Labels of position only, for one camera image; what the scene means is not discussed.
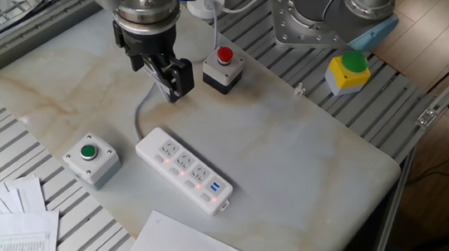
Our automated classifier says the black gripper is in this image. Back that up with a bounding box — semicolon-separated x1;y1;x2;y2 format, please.
105;17;201;106

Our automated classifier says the white power strip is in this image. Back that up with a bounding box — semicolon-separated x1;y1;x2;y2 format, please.
128;125;239;218

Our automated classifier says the large white paper sheet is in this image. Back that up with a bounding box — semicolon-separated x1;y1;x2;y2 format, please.
124;207;299;251

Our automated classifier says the red button grey box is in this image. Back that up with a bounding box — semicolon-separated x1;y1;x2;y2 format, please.
200;43;247;98

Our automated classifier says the white round socket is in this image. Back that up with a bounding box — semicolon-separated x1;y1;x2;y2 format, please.
184;0;226;22

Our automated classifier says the green button grey box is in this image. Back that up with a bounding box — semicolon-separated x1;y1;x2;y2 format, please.
59;130;126;194

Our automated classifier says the small white clip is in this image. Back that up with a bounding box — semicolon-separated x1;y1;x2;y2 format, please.
293;81;308;97

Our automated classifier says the green mushroom button yellow box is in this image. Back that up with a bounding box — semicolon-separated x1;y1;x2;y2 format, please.
321;47;374;101

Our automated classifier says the grey power strip cable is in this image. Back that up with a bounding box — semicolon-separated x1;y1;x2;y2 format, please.
131;0;225;148

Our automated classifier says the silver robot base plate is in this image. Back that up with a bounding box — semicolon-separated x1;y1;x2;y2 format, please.
264;0;356;55

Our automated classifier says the grey metal rail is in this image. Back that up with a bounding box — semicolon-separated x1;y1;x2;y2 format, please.
0;0;105;106

